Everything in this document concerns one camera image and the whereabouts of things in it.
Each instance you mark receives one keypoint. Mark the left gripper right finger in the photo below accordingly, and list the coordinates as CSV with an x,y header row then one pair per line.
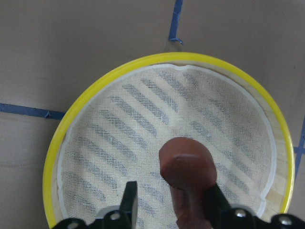
x,y
222,215

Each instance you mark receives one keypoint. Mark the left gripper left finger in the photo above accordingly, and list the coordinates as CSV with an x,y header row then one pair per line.
x,y
123,216

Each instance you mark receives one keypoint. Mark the dark red bun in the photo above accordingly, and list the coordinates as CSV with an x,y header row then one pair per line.
x,y
188,167

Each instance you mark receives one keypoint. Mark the yellow steamer basket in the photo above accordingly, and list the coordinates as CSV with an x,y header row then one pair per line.
x,y
113,132

